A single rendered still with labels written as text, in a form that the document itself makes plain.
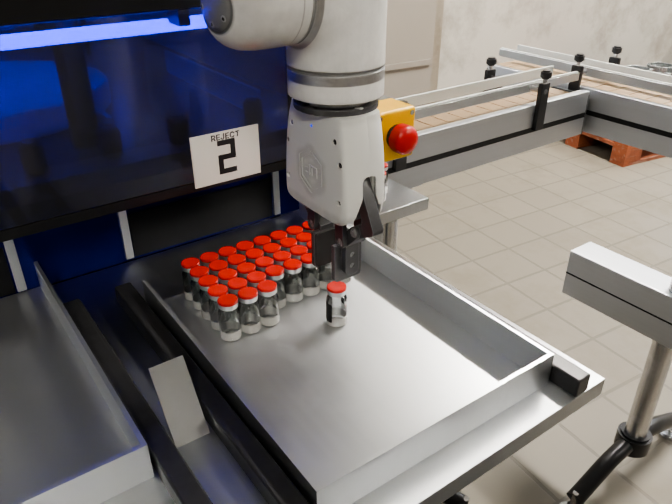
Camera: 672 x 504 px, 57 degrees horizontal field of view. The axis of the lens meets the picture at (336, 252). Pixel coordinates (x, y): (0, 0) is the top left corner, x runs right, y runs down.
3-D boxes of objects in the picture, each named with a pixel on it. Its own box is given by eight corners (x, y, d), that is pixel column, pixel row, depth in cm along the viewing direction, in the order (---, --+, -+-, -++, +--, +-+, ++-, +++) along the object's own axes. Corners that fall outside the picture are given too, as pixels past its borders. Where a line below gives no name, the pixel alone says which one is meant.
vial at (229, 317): (217, 334, 64) (212, 297, 62) (236, 327, 65) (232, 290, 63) (226, 345, 63) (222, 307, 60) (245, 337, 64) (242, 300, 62)
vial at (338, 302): (322, 320, 66) (321, 286, 64) (339, 313, 67) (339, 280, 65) (334, 330, 65) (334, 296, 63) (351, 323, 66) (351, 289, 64)
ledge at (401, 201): (307, 199, 99) (307, 187, 98) (371, 180, 105) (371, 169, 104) (361, 232, 89) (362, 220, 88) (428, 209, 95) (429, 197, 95)
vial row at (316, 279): (207, 324, 66) (203, 287, 64) (344, 273, 75) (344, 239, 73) (216, 334, 64) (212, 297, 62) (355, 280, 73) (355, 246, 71)
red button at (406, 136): (379, 151, 85) (381, 123, 83) (402, 145, 87) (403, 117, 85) (398, 159, 82) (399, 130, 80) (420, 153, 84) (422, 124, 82)
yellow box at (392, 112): (342, 151, 89) (343, 102, 86) (381, 141, 93) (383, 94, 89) (375, 167, 84) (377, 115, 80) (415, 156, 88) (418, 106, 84)
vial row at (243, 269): (198, 314, 67) (194, 278, 65) (333, 265, 77) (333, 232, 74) (207, 323, 66) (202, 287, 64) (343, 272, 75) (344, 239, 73)
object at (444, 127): (321, 221, 96) (320, 122, 88) (270, 188, 107) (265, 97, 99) (588, 135, 131) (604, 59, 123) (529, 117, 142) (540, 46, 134)
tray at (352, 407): (146, 306, 69) (142, 280, 67) (336, 242, 82) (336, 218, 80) (317, 524, 45) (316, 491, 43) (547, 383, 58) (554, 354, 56)
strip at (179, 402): (157, 420, 54) (147, 367, 51) (190, 406, 55) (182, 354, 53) (231, 538, 44) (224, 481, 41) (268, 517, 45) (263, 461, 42)
